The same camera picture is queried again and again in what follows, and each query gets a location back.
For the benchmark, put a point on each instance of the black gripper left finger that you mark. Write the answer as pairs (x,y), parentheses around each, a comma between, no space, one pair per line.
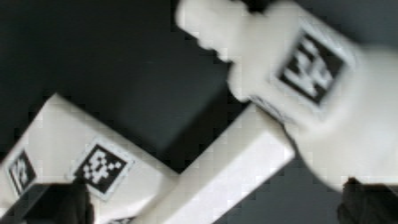
(52,204)

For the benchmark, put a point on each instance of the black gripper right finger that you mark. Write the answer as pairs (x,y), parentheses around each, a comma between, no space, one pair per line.
(369,204)

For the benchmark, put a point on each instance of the white lamp base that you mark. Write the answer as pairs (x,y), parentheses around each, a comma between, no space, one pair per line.
(72,149)

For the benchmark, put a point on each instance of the white lamp bulb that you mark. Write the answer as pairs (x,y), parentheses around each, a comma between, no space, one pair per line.
(321,82)

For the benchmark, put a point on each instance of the white right fence rail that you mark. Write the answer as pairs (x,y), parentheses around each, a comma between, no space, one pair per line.
(241,161)

